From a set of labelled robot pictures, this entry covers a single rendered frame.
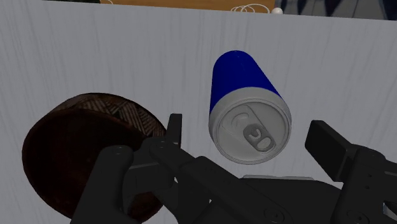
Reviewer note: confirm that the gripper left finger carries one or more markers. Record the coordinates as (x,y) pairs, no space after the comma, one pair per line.
(161,167)

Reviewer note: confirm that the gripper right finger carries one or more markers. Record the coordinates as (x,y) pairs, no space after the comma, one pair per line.
(356,167)

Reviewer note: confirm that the dark brown woven bowl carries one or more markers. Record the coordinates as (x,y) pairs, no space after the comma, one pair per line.
(71,155)

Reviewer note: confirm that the blue drink can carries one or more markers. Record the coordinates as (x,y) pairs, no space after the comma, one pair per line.
(245,108)

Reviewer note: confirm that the brown wooden furniture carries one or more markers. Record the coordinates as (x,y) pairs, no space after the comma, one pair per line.
(186,3)

